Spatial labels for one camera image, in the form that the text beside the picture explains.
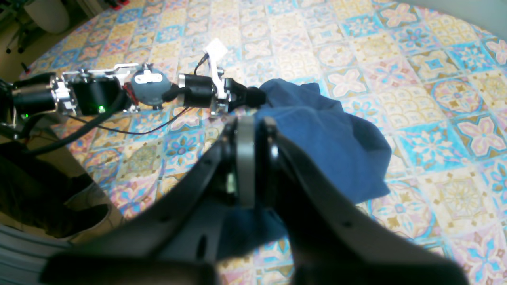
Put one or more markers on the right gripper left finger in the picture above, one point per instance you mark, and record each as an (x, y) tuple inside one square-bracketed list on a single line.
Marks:
[(176, 241)]

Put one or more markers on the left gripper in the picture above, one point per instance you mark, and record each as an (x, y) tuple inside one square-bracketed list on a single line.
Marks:
[(201, 92)]

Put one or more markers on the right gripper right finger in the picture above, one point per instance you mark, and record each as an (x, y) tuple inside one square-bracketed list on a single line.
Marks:
[(332, 242)]

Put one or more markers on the dark blue t-shirt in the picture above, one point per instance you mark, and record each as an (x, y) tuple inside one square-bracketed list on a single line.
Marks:
[(350, 151)]

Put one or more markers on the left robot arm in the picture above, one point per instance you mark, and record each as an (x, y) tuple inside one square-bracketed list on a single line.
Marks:
[(103, 93)]

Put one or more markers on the person dark shoe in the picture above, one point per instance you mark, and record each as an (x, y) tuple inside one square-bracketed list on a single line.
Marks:
[(35, 193)]

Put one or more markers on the patterned tablecloth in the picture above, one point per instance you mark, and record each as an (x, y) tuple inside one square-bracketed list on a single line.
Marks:
[(433, 84)]

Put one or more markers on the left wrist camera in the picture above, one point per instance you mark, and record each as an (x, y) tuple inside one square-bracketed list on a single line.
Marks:
[(216, 50)]

